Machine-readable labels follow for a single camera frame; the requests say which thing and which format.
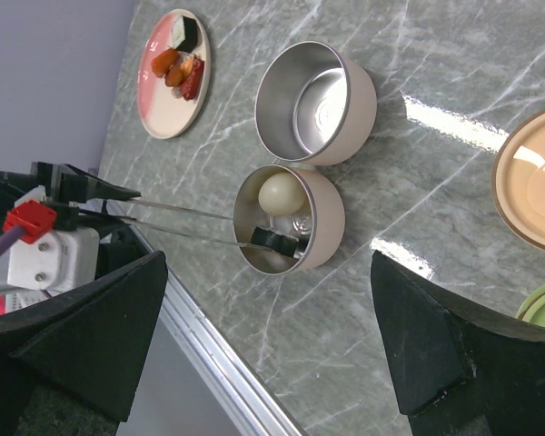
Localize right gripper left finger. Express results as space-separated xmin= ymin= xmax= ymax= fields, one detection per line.
xmin=0 ymin=252 xmax=167 ymax=435

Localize pink white plate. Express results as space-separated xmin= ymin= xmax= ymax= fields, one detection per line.
xmin=137 ymin=9 xmax=211 ymax=139

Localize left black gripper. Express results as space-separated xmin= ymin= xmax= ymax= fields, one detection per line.
xmin=0 ymin=162 xmax=141 ymax=227

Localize far steel lunch bowl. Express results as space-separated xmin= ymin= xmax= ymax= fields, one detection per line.
xmin=254 ymin=41 xmax=377 ymax=166

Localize aluminium mounting rail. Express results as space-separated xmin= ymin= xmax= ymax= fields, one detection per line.
xmin=117 ymin=272 xmax=305 ymax=435

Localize metal tongs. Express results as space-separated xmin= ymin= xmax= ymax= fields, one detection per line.
xmin=79 ymin=197 xmax=296 ymax=255

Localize black sushi roll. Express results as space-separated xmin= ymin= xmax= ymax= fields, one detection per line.
xmin=250 ymin=227 xmax=309 ymax=259

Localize steel lunch bowl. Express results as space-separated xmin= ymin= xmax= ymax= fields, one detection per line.
xmin=254 ymin=41 xmax=377 ymax=166
xmin=233 ymin=164 xmax=345 ymax=276

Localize near steel lunch bowl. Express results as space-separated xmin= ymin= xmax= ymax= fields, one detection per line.
xmin=233 ymin=164 xmax=345 ymax=276

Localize orange red food pieces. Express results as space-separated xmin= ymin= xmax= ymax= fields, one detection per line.
xmin=151 ymin=47 xmax=205 ymax=101

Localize orange round lid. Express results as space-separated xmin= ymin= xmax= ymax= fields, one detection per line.
xmin=491 ymin=109 xmax=545 ymax=251

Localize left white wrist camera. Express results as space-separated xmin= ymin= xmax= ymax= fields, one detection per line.
xmin=3 ymin=200 xmax=100 ymax=292

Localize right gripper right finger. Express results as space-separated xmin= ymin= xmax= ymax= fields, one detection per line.
xmin=371 ymin=252 xmax=545 ymax=435

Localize white egg ball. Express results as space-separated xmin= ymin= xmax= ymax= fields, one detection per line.
xmin=258 ymin=172 xmax=307 ymax=216

